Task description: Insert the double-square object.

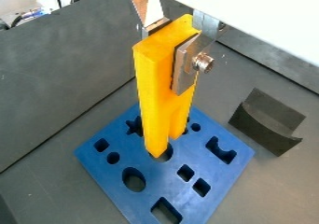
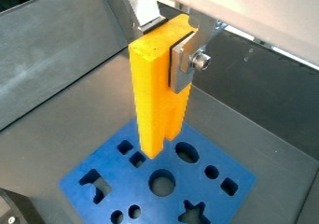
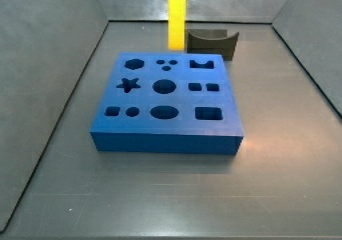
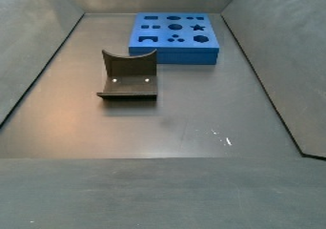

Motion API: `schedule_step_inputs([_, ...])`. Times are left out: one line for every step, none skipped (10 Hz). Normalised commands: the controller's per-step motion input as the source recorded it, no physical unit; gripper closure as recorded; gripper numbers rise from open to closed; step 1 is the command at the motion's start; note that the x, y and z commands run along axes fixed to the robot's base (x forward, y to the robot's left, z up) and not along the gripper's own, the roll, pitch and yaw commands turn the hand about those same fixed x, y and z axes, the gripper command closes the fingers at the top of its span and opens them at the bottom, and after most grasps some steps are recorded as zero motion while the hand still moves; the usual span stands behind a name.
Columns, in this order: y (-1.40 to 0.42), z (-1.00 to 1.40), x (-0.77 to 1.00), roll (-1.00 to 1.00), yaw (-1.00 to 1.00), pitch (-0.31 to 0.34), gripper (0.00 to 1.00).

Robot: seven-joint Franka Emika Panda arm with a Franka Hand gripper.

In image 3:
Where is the yellow double-square peg object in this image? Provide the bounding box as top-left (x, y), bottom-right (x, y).
top-left (168, 0), bottom-right (185, 50)

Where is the blue shape-sorter block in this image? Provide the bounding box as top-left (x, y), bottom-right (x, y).
top-left (89, 53), bottom-right (244, 155)

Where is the dark grey curved cradle block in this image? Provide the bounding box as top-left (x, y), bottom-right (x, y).
top-left (185, 29), bottom-right (238, 61)

